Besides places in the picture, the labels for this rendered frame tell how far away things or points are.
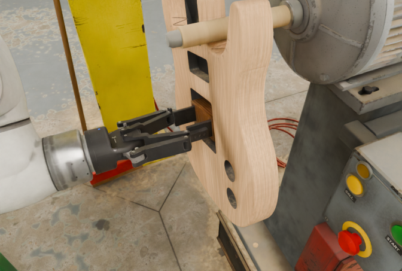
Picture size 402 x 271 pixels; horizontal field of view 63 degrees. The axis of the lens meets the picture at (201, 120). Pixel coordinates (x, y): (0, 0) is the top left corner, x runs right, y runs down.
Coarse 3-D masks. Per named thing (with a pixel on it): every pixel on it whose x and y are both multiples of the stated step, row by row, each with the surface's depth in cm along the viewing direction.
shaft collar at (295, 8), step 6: (288, 0) 51; (294, 0) 51; (288, 6) 51; (294, 6) 50; (300, 6) 51; (294, 12) 50; (300, 12) 51; (294, 18) 51; (300, 18) 51; (288, 24) 52; (294, 24) 52; (300, 24) 52
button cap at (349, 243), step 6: (342, 234) 53; (348, 234) 53; (354, 234) 54; (342, 240) 53; (348, 240) 52; (354, 240) 52; (360, 240) 53; (342, 246) 54; (348, 246) 52; (354, 246) 52; (348, 252) 53; (354, 252) 52
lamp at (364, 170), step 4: (360, 164) 48; (364, 164) 47; (356, 168) 49; (360, 168) 48; (364, 168) 47; (368, 168) 47; (360, 172) 48; (364, 172) 47; (368, 172) 47; (372, 172) 47; (360, 176) 49; (364, 176) 48; (368, 176) 47
